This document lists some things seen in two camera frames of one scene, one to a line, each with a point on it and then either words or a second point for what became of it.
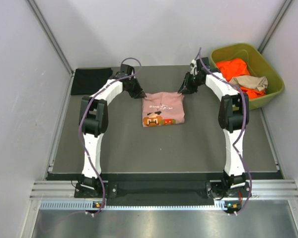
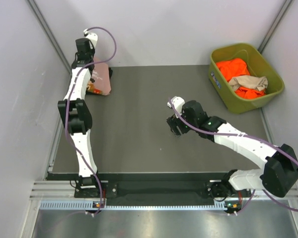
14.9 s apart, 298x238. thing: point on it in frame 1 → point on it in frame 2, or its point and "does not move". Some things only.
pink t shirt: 163,108 → 100,83
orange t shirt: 233,67 does not move
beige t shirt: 260,83 does not move
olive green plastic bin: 257,65 does not move
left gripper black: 138,92 → 92,49
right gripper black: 186,88 → 174,122
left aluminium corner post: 39,14 does not move
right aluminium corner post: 274,26 does not move
